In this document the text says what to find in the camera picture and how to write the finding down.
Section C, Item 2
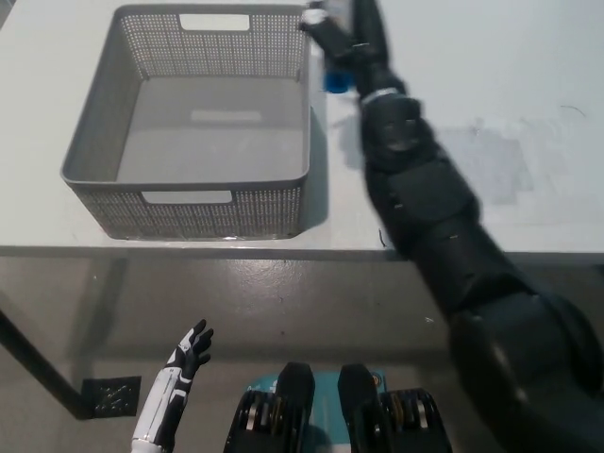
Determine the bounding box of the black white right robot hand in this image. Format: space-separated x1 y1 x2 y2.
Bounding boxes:
300 0 408 101

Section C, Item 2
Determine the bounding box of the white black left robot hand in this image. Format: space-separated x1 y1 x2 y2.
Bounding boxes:
133 319 215 447

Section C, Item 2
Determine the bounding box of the white blue shampoo tube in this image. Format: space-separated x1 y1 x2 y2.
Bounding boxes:
323 0 355 94

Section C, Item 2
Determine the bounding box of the black floor plate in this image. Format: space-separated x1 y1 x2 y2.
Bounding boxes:
82 376 143 419

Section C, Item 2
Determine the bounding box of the black teal robot body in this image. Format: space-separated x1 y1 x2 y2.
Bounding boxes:
224 361 457 453

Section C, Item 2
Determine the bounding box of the black table leg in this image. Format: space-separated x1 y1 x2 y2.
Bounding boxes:
0 296 93 420

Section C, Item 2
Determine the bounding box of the grey perforated plastic basket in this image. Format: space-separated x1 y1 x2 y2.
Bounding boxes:
59 3 313 242

